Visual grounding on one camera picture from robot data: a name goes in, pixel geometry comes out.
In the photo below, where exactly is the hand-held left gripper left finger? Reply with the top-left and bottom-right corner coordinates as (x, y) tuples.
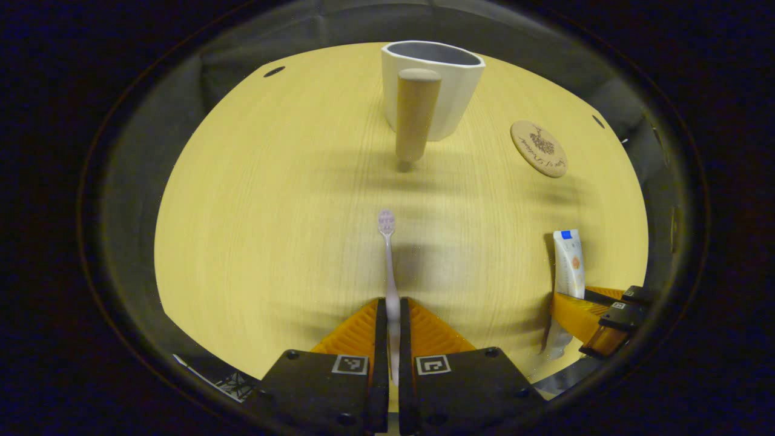
(242, 297), (390, 435)

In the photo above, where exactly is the white cup with wooden handle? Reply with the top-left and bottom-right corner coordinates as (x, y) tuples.
(381, 40), (486, 164)

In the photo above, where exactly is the white toothpaste tube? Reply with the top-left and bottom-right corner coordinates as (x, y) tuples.
(541, 229), (587, 364)

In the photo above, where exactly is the round cork coaster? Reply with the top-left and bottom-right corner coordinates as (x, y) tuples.
(510, 120), (569, 179)

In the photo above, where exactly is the pale pink toothbrush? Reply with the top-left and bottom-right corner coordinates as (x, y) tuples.
(378, 209), (401, 385)

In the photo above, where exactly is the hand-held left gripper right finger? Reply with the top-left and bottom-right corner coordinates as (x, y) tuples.
(398, 297), (547, 435)

